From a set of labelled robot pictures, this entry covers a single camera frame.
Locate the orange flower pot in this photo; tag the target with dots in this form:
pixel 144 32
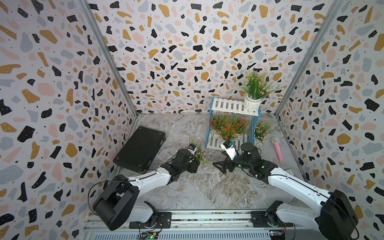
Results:
pixel 227 131

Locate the red flower pot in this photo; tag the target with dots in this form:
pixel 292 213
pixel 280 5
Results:
pixel 216 120
pixel 242 125

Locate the pink toy microphone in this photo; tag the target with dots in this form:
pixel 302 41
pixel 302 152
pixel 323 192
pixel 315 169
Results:
pixel 276 143

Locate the pink flower pot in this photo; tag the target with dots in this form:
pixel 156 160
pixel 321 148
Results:
pixel 256 90
pixel 262 129
pixel 200 154

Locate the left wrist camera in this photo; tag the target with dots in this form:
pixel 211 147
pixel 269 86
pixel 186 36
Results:
pixel 192 148

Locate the blue white two-tier rack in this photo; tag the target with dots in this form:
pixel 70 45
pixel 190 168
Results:
pixel 229 120

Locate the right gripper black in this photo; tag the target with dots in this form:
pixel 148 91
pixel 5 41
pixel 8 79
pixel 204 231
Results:
pixel 228 162

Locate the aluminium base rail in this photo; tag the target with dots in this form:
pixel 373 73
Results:
pixel 202 225

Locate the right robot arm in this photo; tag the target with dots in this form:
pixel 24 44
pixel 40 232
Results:
pixel 329 213

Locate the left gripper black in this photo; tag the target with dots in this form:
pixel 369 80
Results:
pixel 194 166

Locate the black case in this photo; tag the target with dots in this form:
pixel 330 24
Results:
pixel 140 150

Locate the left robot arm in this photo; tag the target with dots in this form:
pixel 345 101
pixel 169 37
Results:
pixel 117 203

